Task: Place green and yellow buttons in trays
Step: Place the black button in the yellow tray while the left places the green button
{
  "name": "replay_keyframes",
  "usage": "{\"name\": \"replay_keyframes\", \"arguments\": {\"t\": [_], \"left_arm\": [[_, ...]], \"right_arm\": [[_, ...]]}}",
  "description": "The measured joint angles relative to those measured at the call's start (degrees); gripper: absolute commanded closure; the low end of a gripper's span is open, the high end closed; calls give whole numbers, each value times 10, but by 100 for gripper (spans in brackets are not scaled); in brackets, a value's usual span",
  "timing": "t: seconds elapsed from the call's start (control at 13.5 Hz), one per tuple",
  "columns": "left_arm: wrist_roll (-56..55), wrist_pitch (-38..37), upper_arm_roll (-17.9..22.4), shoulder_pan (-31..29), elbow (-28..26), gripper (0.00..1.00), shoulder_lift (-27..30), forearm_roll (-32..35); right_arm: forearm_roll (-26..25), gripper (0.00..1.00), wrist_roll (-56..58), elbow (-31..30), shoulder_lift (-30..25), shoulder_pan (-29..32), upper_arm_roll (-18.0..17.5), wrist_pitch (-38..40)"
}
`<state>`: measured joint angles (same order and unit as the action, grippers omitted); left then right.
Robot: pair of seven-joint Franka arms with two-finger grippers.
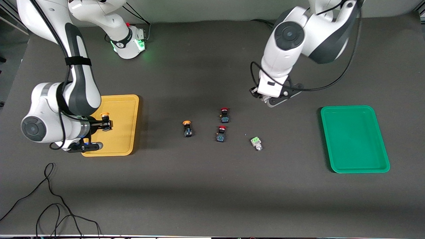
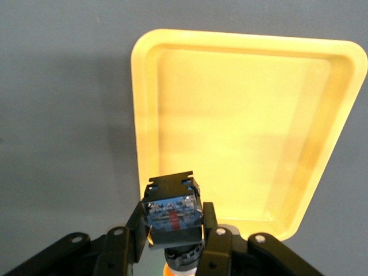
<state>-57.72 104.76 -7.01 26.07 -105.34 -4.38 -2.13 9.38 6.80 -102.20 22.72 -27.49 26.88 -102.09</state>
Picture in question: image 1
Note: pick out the yellow plastic tray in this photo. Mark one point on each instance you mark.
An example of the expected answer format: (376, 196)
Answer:
(123, 132)

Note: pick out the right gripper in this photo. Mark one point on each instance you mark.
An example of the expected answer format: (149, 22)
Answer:
(95, 126)

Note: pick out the red push button switch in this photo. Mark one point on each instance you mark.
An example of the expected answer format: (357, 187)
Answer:
(220, 136)
(225, 118)

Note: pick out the green push button green block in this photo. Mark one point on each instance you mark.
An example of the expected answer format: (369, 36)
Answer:
(256, 142)

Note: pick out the green plastic tray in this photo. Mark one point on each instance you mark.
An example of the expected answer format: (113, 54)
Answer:
(355, 139)

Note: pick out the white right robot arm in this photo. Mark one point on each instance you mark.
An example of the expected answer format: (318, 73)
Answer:
(43, 99)

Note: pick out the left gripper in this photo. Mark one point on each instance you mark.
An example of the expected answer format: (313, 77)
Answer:
(253, 93)

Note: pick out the yellow push button switch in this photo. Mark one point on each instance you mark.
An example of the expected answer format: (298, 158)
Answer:
(106, 125)
(188, 132)

